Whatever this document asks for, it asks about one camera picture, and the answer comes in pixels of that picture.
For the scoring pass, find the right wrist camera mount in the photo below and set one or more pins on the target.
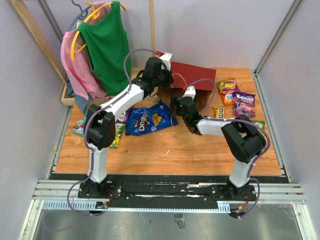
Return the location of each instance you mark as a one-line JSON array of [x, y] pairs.
[[190, 92]]

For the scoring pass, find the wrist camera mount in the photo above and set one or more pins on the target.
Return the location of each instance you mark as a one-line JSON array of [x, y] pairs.
[[166, 58], [190, 92]]

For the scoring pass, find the pink shirt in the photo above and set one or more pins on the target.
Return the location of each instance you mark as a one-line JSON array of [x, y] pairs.
[[83, 81]]

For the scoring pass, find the aluminium corner profile left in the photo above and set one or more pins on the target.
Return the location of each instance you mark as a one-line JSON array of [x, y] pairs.
[[45, 8]]

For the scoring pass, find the aluminium corner profile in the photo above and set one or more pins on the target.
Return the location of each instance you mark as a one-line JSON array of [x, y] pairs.
[[296, 4], [45, 8]]

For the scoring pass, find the green Fox's candy packet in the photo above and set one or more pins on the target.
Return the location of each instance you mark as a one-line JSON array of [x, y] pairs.
[[119, 130]]

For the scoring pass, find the red brown paper bag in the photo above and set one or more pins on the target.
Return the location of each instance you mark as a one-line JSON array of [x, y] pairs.
[[185, 74]]

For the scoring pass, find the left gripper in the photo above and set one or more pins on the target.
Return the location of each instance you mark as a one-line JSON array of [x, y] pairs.
[[169, 79]]

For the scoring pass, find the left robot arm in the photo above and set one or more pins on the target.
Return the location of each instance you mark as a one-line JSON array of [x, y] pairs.
[[100, 127]]

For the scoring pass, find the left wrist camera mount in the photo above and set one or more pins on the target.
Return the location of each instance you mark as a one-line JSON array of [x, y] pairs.
[[166, 58]]

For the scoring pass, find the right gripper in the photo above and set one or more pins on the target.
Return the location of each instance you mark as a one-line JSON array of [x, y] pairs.
[[174, 102]]

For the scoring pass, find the purple Fox's candy packet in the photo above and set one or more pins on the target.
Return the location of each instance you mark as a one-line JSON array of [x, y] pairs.
[[124, 117]]

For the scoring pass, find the aluminium corner profile right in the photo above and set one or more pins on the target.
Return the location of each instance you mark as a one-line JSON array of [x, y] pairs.
[[296, 4]]

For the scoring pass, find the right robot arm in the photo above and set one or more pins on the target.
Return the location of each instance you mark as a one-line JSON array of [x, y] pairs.
[[246, 140]]

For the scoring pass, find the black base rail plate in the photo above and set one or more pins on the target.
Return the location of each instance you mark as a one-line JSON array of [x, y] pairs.
[[170, 195]]

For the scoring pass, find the yellow snack packet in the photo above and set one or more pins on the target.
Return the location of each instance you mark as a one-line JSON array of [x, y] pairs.
[[219, 112]]

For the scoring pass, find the yellow clothes hanger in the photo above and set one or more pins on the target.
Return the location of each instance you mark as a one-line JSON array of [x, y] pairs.
[[94, 35]]

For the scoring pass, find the green tank top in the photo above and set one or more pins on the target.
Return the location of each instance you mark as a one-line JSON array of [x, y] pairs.
[[111, 65]]

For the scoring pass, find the blue grey cloth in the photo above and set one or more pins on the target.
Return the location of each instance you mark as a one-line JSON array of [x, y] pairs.
[[80, 101]]

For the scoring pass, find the teal snack packet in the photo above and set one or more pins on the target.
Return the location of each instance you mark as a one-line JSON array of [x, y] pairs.
[[79, 126]]

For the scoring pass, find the grey clothes hanger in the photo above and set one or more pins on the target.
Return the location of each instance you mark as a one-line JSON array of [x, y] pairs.
[[81, 16]]

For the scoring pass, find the orange snack packet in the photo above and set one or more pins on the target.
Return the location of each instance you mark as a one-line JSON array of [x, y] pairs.
[[226, 88]]

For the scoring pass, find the blue Doritos chip bag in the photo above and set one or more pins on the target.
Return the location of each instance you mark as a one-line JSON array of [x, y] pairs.
[[146, 120]]

